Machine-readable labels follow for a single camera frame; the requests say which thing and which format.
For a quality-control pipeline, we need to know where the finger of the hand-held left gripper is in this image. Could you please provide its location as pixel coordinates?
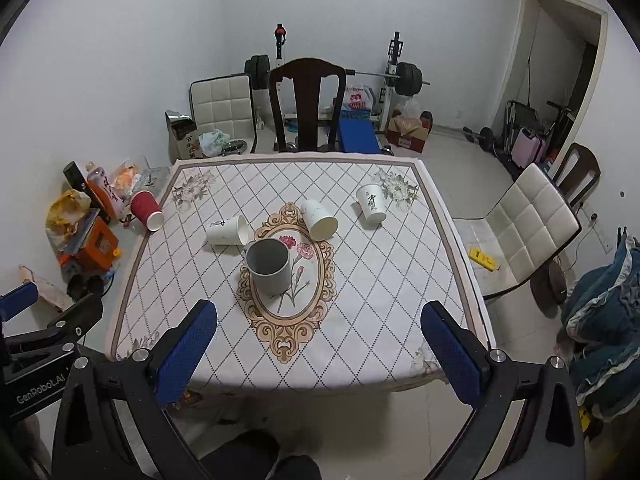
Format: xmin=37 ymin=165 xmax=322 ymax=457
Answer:
xmin=0 ymin=282 xmax=40 ymax=322
xmin=46 ymin=292 xmax=105 ymax=347

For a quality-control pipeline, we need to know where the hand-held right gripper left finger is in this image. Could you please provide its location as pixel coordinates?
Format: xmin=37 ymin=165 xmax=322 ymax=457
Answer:
xmin=50 ymin=299 xmax=219 ymax=480

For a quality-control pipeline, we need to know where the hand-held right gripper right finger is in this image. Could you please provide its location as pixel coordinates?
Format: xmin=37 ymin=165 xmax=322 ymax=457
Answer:
xmin=420 ymin=301 xmax=587 ymax=480

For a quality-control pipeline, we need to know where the white paper cup black print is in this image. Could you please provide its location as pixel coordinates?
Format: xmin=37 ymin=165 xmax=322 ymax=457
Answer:
xmin=355 ymin=183 xmax=389 ymax=225
xmin=205 ymin=214 xmax=250 ymax=247

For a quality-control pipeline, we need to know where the red paper cup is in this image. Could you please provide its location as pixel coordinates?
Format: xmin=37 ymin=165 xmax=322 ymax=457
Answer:
xmin=129 ymin=189 xmax=165 ymax=233

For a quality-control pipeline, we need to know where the white paper cup dotted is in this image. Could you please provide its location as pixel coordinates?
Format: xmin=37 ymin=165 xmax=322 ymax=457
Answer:
xmin=300 ymin=199 xmax=339 ymax=240

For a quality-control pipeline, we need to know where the wooden board piece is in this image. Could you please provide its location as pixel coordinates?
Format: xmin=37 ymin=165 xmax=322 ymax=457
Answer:
xmin=18 ymin=264 xmax=76 ymax=314

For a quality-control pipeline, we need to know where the orange toy box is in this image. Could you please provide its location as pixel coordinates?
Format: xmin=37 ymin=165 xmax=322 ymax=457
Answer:
xmin=58 ymin=215 xmax=122 ymax=277

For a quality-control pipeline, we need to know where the yellow flat object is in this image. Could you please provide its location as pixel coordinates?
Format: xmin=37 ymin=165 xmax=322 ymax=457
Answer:
xmin=469 ymin=248 xmax=500 ymax=272

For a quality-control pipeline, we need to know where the yellow plastic bag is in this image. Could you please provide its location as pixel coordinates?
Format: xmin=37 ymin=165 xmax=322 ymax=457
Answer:
xmin=45 ymin=189 xmax=94 ymax=252

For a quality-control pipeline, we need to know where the patterned floral tablecloth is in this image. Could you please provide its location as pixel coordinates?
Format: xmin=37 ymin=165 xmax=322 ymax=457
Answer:
xmin=102 ymin=155 xmax=496 ymax=394

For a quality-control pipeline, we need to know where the grey mug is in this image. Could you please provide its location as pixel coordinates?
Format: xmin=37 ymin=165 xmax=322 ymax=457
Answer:
xmin=243 ymin=238 xmax=291 ymax=297

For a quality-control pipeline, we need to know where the person's left leg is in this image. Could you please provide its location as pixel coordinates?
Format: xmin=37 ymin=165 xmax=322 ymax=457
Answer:
xmin=199 ymin=429 xmax=281 ymax=480

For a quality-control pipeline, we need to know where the person's leg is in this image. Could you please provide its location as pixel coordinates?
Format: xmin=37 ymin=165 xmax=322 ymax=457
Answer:
xmin=270 ymin=454 xmax=322 ymax=480
xmin=199 ymin=429 xmax=281 ymax=480

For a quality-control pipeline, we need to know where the orange printed packet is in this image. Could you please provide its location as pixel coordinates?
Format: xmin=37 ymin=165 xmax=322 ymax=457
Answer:
xmin=86 ymin=162 xmax=124 ymax=222

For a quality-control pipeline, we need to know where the black box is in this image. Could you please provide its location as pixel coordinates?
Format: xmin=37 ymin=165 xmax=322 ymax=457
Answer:
xmin=63 ymin=161 xmax=109 ymax=222

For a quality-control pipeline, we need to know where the orange snack bag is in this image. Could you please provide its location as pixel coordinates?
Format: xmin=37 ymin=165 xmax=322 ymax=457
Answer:
xmin=112 ymin=159 xmax=147 ymax=194

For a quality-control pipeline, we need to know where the white padded chair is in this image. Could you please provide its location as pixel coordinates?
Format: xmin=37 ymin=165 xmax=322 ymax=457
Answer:
xmin=188 ymin=73 xmax=257 ymax=154
xmin=452 ymin=162 xmax=584 ymax=302

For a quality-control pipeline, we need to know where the person's right leg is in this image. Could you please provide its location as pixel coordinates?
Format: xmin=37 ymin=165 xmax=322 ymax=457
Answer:
xmin=270 ymin=454 xmax=322 ymax=480

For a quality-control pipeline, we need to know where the blue ruffled quilt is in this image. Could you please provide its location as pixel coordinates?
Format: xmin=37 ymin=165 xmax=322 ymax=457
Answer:
xmin=559 ymin=236 xmax=640 ymax=422

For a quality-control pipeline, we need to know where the open cardboard box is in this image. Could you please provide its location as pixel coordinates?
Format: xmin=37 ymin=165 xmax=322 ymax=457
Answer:
xmin=165 ymin=109 xmax=206 ymax=161

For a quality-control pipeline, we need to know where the crumpled white plastic bag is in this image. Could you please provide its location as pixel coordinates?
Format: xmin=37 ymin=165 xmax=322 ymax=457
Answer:
xmin=199 ymin=129 xmax=232 ymax=157

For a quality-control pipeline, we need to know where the black dumbbell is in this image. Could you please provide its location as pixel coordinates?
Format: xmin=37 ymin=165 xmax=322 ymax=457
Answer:
xmin=462 ymin=126 xmax=496 ymax=149

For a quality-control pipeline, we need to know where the pink suitcase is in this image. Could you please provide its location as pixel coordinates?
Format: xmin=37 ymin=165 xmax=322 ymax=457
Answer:
xmin=509 ymin=127 xmax=547 ymax=166

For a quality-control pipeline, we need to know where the brown cardboard box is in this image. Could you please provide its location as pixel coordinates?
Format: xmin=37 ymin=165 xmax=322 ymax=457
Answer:
xmin=385 ymin=111 xmax=434 ymax=154

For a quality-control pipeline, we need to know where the dark wooden chair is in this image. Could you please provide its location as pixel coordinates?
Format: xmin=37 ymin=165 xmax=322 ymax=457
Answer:
xmin=530 ymin=142 xmax=601 ymax=306
xmin=267 ymin=58 xmax=347 ymax=154

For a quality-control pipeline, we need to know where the blue weight bench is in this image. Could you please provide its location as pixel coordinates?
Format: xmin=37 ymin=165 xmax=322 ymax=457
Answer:
xmin=337 ymin=119 xmax=381 ymax=154

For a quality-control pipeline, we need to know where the folded black cart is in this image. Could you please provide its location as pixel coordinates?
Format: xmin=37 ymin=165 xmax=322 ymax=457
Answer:
xmin=502 ymin=99 xmax=576 ymax=162

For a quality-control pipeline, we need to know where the red and white plastic bag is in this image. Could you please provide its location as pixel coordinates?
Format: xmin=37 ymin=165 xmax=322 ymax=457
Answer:
xmin=342 ymin=84 xmax=375 ymax=114

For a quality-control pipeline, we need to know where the white barbell rack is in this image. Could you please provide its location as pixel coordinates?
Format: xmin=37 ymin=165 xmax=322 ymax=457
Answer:
xmin=272 ymin=23 xmax=405 ymax=134

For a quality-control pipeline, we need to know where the black barbell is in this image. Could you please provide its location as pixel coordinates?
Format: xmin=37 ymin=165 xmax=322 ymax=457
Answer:
xmin=243 ymin=54 xmax=431 ymax=97

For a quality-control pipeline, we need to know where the door frame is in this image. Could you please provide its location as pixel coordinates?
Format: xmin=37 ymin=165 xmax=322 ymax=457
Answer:
xmin=492 ymin=0 xmax=609 ymax=196

